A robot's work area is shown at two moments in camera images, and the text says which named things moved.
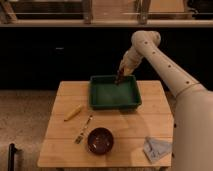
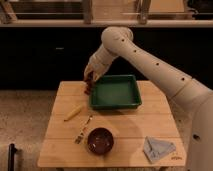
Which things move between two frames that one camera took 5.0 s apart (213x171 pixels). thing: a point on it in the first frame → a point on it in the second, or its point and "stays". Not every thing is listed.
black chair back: (11, 156) stays
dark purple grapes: (119, 76) → (90, 84)
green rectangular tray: (105, 94) stays
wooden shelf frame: (105, 13) stays
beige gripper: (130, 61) → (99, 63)
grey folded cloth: (155, 148) stays
